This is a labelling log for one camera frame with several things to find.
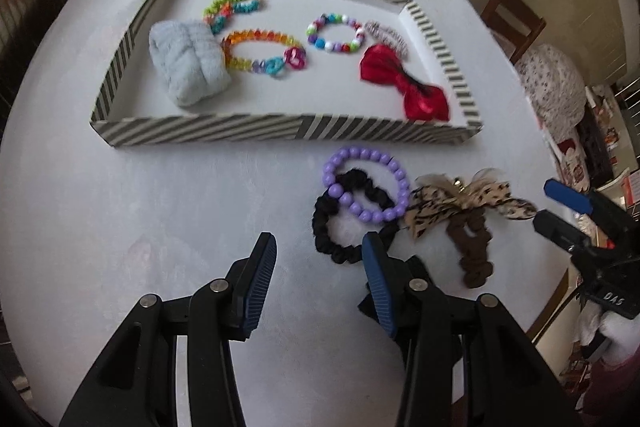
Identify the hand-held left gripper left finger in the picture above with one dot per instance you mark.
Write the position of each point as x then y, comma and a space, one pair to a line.
257, 287

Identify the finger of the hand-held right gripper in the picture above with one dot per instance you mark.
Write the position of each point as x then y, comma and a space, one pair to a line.
555, 227
565, 194

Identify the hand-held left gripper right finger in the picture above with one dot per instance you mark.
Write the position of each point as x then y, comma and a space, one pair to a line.
380, 292

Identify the black scrunchie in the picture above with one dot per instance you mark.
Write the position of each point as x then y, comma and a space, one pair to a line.
322, 227

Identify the striped cardboard box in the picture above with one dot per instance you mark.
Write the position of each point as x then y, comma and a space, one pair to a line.
300, 127

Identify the red satin bow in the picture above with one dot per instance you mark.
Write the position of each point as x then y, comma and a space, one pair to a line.
425, 99

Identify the light blue scrunchie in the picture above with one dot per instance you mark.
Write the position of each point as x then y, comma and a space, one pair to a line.
187, 62

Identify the red floral pillow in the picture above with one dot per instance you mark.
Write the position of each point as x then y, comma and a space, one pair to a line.
572, 159

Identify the brown scrunchie with leopard bow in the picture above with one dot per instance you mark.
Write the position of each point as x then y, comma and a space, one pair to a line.
470, 252

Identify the floral bedding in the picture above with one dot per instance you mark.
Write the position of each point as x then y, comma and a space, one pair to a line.
555, 82

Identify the white embossed tablecloth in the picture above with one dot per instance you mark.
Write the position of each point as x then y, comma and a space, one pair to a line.
150, 207

